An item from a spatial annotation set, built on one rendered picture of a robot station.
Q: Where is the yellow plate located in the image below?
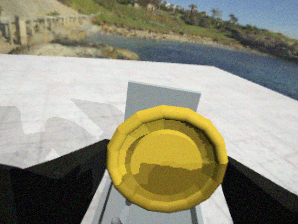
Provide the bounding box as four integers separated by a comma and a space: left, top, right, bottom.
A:
106, 105, 228, 214

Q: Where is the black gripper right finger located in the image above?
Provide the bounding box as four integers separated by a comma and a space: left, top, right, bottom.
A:
221, 156, 298, 224

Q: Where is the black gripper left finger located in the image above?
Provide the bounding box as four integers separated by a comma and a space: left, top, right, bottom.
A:
0, 139, 110, 224

